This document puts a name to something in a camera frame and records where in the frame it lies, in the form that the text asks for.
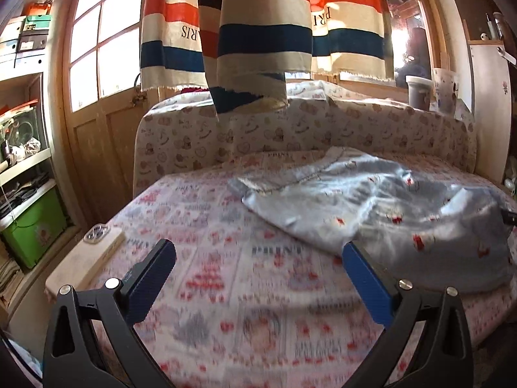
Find white smartphone in case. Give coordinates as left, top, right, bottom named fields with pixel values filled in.
left=46, top=223, right=124, bottom=298

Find translucent plastic cup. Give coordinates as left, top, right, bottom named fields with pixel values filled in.
left=432, top=68, right=459, bottom=116

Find white bucket on sill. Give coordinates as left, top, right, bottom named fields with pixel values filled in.
left=406, top=75, right=433, bottom=111

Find light blue Hello Kitty pants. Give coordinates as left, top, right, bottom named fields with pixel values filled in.
left=229, top=147, right=516, bottom=293

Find green storage box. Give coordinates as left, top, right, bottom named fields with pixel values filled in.
left=1, top=188, right=68, bottom=269

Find beige cabinet on right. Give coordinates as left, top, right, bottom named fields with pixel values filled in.
left=470, top=41, right=512, bottom=184

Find white shelf unit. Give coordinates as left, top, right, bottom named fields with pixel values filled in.
left=1, top=48, right=61, bottom=327

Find teddy bear print headboard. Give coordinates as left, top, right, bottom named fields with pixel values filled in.
left=133, top=81, right=477, bottom=195

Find wooden door with windows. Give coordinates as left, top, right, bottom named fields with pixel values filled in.
left=46, top=0, right=153, bottom=230

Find green box on shelf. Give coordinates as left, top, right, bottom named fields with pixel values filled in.
left=24, top=15, right=52, bottom=32

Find striped hanging towel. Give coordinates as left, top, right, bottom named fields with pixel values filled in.
left=140, top=0, right=394, bottom=113

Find printed pink bed sheet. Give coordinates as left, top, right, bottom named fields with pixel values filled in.
left=88, top=152, right=516, bottom=387

